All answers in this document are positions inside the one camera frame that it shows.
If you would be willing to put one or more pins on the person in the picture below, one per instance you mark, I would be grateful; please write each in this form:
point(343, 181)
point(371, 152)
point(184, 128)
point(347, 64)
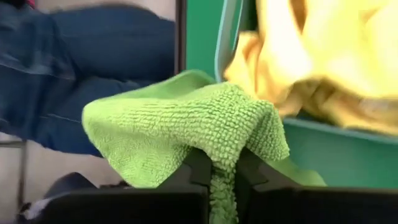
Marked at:
point(93, 62)

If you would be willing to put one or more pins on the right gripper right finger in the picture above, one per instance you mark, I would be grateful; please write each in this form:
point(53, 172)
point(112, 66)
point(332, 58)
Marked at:
point(311, 208)

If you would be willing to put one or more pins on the yellow microfiber towel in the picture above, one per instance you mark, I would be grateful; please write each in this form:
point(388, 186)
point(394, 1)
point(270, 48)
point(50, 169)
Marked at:
point(342, 115)
point(342, 46)

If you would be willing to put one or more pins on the green table mat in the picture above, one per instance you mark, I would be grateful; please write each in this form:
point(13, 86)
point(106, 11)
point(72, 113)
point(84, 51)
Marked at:
point(202, 31)

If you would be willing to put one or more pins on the black metal table frame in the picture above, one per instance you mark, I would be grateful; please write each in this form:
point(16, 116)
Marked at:
point(181, 31)

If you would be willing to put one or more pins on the person's shoe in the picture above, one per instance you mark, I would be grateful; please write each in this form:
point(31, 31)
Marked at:
point(71, 183)

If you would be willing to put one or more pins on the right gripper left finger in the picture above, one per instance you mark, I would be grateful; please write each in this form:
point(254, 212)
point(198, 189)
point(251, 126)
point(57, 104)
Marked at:
point(124, 208)

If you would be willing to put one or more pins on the grey metal leg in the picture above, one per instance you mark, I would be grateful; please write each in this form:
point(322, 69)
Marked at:
point(22, 174)

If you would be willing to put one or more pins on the teal plastic bin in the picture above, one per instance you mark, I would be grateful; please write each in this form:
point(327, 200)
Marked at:
point(342, 161)

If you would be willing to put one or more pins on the green microfiber towel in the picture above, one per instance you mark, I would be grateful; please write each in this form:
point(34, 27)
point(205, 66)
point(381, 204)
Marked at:
point(186, 130)

